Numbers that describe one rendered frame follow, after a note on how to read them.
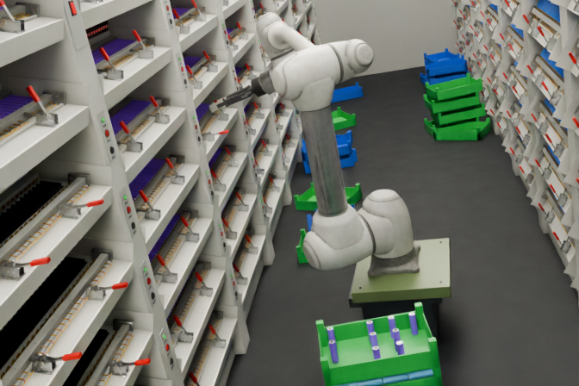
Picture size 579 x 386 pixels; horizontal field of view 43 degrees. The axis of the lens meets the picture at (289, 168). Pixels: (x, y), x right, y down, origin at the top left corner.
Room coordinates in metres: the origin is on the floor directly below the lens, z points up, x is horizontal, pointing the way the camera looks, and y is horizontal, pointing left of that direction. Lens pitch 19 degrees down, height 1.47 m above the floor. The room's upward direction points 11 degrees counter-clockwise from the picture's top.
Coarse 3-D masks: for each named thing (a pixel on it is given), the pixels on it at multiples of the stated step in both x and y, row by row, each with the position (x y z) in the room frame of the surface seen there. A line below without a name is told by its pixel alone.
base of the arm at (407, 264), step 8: (416, 248) 2.37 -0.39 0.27; (408, 256) 2.28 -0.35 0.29; (416, 256) 2.31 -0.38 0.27; (376, 264) 2.31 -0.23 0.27; (384, 264) 2.28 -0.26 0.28; (392, 264) 2.27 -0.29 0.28; (400, 264) 2.26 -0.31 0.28; (408, 264) 2.27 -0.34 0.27; (416, 264) 2.26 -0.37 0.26; (368, 272) 2.28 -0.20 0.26; (376, 272) 2.27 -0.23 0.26; (384, 272) 2.27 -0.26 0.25; (392, 272) 2.26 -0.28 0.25; (400, 272) 2.25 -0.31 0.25; (408, 272) 2.25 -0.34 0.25; (416, 272) 2.23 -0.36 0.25
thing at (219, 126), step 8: (208, 96) 3.04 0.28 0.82; (216, 96) 3.03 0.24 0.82; (224, 96) 3.03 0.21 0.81; (232, 104) 3.02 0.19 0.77; (224, 112) 2.95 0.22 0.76; (232, 112) 2.96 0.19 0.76; (232, 120) 2.89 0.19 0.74; (216, 128) 2.73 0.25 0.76; (224, 128) 2.74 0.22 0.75; (216, 136) 2.63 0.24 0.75; (224, 136) 2.75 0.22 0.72; (208, 144) 2.54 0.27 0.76; (216, 144) 2.60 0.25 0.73; (208, 152) 2.46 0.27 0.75; (208, 160) 2.46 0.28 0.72
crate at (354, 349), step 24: (408, 312) 1.78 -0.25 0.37; (336, 336) 1.79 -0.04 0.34; (360, 336) 1.79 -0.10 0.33; (384, 336) 1.77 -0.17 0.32; (408, 336) 1.74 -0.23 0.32; (432, 336) 1.65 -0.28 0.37; (360, 360) 1.68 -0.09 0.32; (384, 360) 1.59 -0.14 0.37; (408, 360) 1.59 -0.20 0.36; (432, 360) 1.59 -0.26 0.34; (336, 384) 1.59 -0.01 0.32
